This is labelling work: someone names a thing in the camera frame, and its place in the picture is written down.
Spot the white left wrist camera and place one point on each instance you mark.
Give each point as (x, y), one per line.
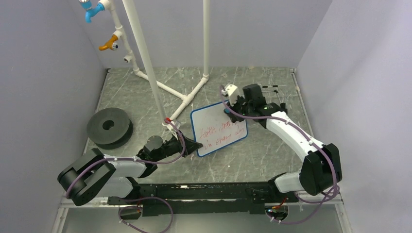
(172, 124)

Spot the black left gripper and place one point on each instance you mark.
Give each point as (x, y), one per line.
(193, 145)

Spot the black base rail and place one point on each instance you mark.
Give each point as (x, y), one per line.
(203, 198)

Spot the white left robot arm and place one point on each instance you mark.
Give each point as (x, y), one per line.
(96, 174)

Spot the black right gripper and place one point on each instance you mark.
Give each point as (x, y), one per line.
(239, 100)

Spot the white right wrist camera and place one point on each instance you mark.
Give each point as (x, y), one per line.
(231, 92)

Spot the aluminium extrusion rail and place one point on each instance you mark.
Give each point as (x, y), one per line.
(319, 199)

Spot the black wire easel stand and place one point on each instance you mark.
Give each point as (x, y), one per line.
(274, 89)

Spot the blue framed whiteboard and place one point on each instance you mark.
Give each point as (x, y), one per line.
(214, 130)

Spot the white pvc pipe frame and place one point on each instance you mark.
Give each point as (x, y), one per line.
(128, 32)

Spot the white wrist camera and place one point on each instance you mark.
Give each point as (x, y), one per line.
(172, 124)
(231, 92)

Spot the blue tap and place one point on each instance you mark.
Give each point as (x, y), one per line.
(90, 10)

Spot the black foam disc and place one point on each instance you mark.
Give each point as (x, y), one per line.
(110, 128)

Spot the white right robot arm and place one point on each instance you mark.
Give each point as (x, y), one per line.
(321, 168)

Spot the orange tap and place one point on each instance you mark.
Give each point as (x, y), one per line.
(109, 43)

